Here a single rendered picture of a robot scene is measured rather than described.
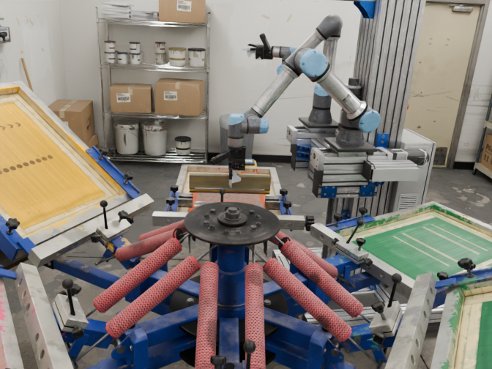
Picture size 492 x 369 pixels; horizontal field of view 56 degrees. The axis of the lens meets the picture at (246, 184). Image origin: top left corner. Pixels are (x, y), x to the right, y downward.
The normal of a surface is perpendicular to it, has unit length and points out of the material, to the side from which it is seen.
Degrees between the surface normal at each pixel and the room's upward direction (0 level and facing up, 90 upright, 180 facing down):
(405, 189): 90
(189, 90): 87
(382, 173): 90
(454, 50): 90
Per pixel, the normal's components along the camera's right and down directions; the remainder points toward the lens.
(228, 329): 0.05, -0.93
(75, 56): 0.04, 0.37
